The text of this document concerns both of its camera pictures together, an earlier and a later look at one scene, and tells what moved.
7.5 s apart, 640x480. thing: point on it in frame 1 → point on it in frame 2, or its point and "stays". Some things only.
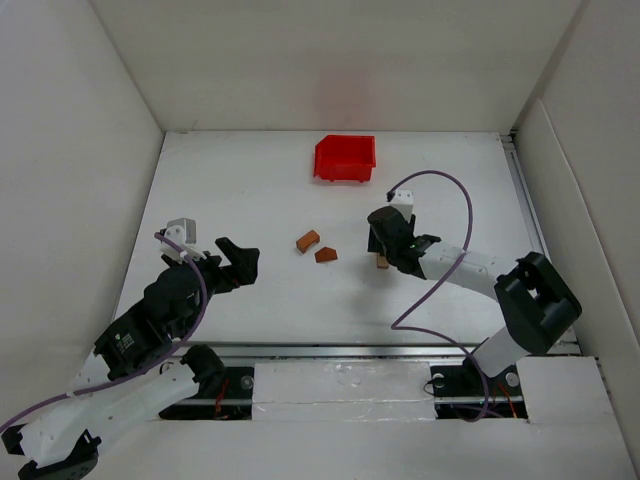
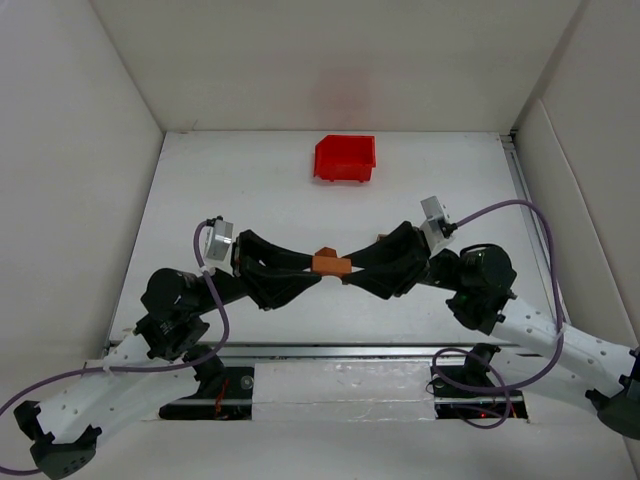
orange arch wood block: [310, 237] → [326, 262]
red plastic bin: [345, 157] stays
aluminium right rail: [568, 344] stays
